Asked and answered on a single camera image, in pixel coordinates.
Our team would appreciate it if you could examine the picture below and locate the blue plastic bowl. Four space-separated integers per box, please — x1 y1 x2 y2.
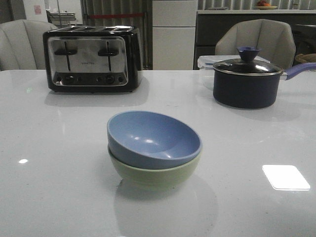
107 111 202 169

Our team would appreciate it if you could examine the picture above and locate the green plastic bowl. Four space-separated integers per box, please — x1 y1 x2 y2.
108 149 201 191

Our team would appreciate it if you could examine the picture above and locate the clear plastic food container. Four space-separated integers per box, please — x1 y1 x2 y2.
197 54 270 75

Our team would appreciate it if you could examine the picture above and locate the dark blue saucepan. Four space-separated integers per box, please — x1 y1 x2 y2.
212 61 316 109

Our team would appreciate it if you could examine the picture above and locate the white refrigerator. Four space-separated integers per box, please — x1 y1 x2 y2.
152 0 198 70

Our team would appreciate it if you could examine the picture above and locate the black and chrome toaster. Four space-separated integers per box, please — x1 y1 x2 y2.
43 26 143 93

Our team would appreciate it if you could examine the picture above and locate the glass pot lid blue knob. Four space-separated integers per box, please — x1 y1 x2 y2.
213 46 283 76

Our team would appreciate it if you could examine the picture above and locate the red barrier belt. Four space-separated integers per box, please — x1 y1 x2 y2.
87 13 145 19

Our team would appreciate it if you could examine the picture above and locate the metal trolley in background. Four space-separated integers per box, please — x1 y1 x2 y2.
46 10 77 26

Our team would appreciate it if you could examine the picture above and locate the right beige armchair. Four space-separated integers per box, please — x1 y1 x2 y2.
215 19 296 69

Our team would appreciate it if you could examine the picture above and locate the beige armchair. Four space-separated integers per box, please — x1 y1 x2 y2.
215 19 296 69
0 19 57 71

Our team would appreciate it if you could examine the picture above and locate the fruit plate on counter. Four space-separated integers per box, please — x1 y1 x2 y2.
255 0 278 10

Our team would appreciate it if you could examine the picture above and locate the left beige armchair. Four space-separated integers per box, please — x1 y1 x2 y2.
0 19 57 71

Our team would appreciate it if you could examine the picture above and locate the wicker basket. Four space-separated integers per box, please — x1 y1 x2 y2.
295 53 316 64

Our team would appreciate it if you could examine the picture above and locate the pink paper on wall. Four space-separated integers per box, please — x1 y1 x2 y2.
34 5 41 15

